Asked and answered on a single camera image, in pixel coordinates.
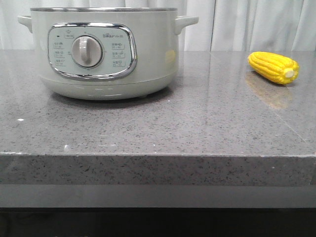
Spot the yellow toy corn cob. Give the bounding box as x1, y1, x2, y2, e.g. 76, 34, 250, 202
248, 51, 300, 85

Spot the white curtain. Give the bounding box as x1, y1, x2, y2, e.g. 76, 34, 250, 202
0, 0, 316, 51

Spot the pale green electric pot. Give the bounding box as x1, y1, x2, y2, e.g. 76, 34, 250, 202
18, 7, 199, 100

